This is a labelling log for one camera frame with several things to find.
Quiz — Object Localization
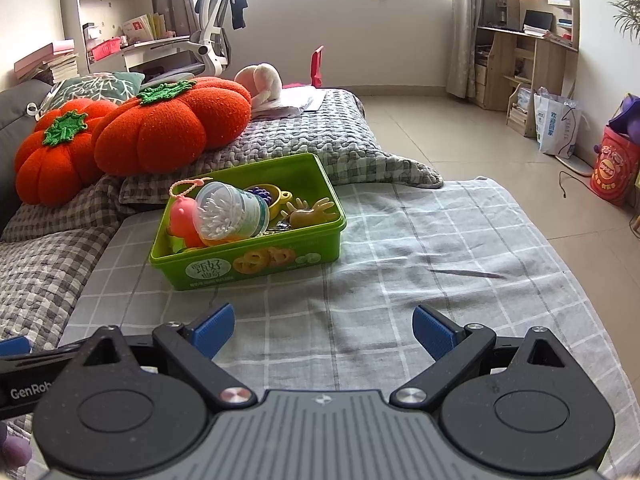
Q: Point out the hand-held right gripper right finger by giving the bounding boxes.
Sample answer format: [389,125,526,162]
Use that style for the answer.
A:
[390,305,593,409]

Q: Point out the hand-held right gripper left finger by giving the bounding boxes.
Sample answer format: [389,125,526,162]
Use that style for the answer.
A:
[52,303,259,411]

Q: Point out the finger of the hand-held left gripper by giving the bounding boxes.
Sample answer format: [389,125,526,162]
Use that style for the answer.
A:
[0,336,32,357]
[0,340,94,367]

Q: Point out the green plastic box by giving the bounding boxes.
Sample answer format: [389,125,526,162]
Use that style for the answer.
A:
[148,152,347,292]

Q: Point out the pink rubber toy with strap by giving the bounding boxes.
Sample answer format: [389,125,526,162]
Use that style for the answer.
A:
[167,176,213,250]

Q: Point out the clear cotton swab jar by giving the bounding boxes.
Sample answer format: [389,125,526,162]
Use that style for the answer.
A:
[192,181,271,241]

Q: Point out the tan rubber octopus toy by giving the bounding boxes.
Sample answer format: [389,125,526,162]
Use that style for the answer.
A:
[280,196,337,228]

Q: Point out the yellow toy pot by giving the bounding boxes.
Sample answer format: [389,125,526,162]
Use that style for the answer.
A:
[245,182,293,213]

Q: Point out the person's left hand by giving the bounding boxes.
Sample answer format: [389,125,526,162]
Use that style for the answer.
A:
[0,422,33,467]

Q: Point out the grey grid bed sheet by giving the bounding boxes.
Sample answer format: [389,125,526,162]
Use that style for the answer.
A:
[57,176,628,480]

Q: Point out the small orange pumpkin cushion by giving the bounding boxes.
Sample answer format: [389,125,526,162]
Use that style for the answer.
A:
[14,99,121,206]

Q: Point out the large orange pumpkin cushion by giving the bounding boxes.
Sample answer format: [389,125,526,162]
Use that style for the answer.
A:
[92,76,252,177]

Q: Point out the grey checkered quilt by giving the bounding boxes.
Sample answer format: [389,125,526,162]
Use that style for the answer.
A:
[0,87,444,356]

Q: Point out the white paper bag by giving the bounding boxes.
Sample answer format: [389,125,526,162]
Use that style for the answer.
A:
[532,87,581,158]

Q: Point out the grey sofa cushion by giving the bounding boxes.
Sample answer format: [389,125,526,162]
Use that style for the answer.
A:
[0,80,53,233]

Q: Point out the red printed bucket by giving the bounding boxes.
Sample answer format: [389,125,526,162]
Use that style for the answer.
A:
[590,125,640,207]

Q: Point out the white papers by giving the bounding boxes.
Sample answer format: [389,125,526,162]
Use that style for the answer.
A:
[250,86,328,116]

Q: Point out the pink white plush bunny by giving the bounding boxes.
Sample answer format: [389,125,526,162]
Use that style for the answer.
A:
[234,62,283,111]

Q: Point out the teal leaf pattern pillow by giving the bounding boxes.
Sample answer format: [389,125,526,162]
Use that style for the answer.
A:
[47,71,146,111]

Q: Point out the wooden desk with shelves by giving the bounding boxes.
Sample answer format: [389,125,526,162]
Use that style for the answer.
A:
[472,0,581,138]

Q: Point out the red chair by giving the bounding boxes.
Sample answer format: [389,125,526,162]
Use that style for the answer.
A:
[310,46,325,90]

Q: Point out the stack of books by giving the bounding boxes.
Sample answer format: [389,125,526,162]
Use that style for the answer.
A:
[14,40,81,83]

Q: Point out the white desk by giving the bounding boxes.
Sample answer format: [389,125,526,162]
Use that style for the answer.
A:
[75,0,201,76]

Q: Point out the purple plush toy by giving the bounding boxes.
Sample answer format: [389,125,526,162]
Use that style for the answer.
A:
[595,92,640,153]

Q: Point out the white office chair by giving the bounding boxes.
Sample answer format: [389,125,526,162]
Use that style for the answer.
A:
[187,0,248,78]

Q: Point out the beige curtain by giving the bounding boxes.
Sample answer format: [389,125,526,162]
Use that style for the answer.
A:
[446,0,493,100]

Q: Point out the red plastic basket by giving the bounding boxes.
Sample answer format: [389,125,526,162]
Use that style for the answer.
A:
[87,36,122,63]

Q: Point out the black laptop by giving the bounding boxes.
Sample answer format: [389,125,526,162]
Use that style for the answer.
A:
[522,9,555,37]

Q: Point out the grey patterned curtain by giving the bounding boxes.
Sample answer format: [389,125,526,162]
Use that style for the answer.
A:
[155,0,198,41]

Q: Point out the green potted plant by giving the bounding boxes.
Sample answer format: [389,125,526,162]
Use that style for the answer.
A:
[610,0,640,43]

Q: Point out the black floor cable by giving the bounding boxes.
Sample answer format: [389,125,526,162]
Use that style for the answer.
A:
[559,171,596,200]

